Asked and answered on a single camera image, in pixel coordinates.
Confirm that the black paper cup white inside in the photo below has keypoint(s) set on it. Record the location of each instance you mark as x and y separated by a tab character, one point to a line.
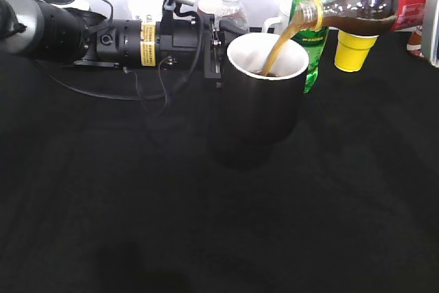
256	112

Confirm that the red ceramic mug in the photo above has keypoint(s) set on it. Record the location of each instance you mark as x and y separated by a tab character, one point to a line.
208	7

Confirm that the clear water bottle green label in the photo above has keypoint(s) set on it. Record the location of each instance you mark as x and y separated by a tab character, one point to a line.
232	11

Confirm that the white ceramic mug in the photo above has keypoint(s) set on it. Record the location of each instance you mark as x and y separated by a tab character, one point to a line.
280	22

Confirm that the black table cloth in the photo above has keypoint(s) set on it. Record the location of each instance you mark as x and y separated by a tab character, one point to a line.
106	196

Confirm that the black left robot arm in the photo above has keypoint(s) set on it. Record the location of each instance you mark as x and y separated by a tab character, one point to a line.
52	30

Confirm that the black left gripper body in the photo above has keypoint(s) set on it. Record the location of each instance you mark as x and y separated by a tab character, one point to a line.
191	41

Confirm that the yellow paper cup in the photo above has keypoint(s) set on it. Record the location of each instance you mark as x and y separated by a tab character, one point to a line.
352	51

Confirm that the brown cola bottle red label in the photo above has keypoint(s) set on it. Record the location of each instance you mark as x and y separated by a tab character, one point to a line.
360	17

